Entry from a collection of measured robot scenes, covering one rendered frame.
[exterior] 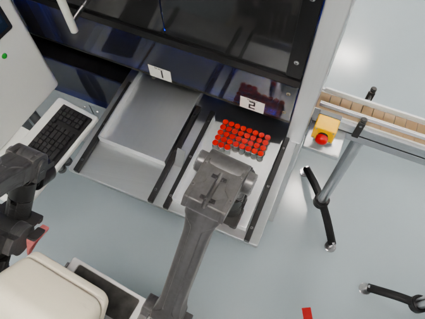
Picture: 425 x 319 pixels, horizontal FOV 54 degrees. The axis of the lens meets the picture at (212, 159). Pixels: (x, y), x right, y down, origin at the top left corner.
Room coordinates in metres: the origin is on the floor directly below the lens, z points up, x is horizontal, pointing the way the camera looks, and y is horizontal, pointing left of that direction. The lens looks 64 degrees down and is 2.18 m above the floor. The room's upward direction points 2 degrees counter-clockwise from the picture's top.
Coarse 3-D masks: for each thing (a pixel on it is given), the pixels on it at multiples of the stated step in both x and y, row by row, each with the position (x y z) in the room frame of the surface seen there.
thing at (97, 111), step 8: (352, 8) 1.33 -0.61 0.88; (328, 72) 1.01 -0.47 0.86; (48, 96) 1.21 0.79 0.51; (56, 96) 1.18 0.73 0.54; (64, 96) 1.16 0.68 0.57; (72, 96) 1.13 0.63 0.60; (40, 104) 1.25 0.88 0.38; (48, 104) 1.22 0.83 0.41; (80, 104) 1.12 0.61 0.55; (88, 104) 1.10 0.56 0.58; (40, 112) 1.27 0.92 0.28; (96, 112) 1.09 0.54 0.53; (88, 136) 1.15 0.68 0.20; (304, 136) 1.14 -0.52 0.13
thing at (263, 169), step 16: (208, 128) 0.75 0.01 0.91; (208, 144) 0.70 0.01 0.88; (272, 144) 0.69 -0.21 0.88; (192, 160) 0.63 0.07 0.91; (240, 160) 0.64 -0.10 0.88; (256, 160) 0.63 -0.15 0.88; (272, 160) 0.63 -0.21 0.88; (192, 176) 0.58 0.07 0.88; (176, 192) 0.52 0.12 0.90; (256, 192) 0.51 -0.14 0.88; (240, 224) 0.41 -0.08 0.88
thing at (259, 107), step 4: (240, 96) 0.79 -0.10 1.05; (240, 100) 0.79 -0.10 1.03; (244, 100) 0.78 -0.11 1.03; (248, 100) 0.78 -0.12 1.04; (252, 100) 0.77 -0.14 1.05; (240, 104) 0.79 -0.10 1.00; (244, 104) 0.78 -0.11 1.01; (248, 104) 0.78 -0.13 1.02; (252, 104) 0.77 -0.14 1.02; (256, 104) 0.76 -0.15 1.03; (260, 104) 0.76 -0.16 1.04; (264, 104) 0.75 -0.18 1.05; (248, 108) 0.78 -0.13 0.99; (256, 108) 0.76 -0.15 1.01; (260, 108) 0.76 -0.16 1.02; (260, 112) 0.76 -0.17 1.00
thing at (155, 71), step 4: (152, 68) 0.93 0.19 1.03; (156, 68) 0.92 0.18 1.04; (160, 68) 0.91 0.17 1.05; (152, 72) 0.93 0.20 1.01; (156, 72) 0.92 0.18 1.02; (160, 72) 0.91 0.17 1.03; (164, 72) 0.91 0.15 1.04; (168, 72) 0.90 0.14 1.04; (156, 76) 0.92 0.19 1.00; (160, 76) 0.92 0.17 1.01; (164, 76) 0.91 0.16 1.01; (168, 76) 0.90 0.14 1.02; (168, 80) 0.90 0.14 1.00
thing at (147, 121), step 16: (144, 80) 0.99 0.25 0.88; (160, 80) 0.99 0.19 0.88; (128, 96) 0.92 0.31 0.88; (144, 96) 0.92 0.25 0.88; (160, 96) 0.92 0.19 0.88; (176, 96) 0.91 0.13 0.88; (192, 96) 0.91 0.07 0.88; (128, 112) 0.85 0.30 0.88; (144, 112) 0.85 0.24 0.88; (160, 112) 0.85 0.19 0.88; (176, 112) 0.84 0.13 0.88; (192, 112) 0.83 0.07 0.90; (112, 128) 0.78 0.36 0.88; (128, 128) 0.78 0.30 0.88; (144, 128) 0.78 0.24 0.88; (160, 128) 0.78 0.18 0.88; (176, 128) 0.77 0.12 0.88; (112, 144) 0.71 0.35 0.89; (128, 144) 0.72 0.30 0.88; (144, 144) 0.71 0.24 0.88; (160, 144) 0.71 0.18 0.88; (160, 160) 0.63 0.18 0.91
